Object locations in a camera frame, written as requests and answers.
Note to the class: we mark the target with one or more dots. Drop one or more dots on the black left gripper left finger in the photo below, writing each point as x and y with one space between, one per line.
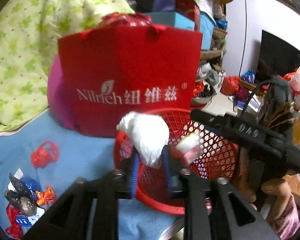
89 209

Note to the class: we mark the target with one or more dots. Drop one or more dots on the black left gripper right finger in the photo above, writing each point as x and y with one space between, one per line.
214 209

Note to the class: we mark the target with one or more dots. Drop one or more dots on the dark blue plastic bag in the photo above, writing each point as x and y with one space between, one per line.
32 185

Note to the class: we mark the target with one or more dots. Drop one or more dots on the white plastic bag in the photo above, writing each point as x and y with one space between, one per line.
149 134

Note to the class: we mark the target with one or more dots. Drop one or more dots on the small red white carton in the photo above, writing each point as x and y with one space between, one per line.
189 148

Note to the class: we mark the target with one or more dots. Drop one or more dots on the pink sleeve forearm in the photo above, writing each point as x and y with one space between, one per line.
284 218

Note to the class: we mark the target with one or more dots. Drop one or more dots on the person's right hand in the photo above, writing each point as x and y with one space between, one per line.
281 190

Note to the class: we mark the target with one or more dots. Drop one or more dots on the orange candy wrapper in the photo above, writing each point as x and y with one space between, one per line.
46 197

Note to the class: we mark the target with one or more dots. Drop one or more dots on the blue bed blanket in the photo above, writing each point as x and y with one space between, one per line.
79 156

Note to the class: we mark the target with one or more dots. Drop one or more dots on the red mesh basket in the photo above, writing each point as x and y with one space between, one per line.
203 152

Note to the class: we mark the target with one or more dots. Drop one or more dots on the blue white medicine box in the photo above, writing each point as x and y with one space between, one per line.
24 220

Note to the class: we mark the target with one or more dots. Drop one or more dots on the dark crumpled plastic bags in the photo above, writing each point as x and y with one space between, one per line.
21 197

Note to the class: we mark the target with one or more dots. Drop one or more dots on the magenta pillow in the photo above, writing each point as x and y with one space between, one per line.
58 98

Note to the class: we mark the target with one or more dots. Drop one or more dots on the red Nilrich paper bag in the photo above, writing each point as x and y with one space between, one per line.
126 64

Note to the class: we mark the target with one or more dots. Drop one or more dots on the teal storage box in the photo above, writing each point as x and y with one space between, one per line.
177 20

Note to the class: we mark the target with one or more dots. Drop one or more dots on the green clover quilt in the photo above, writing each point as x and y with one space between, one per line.
29 31

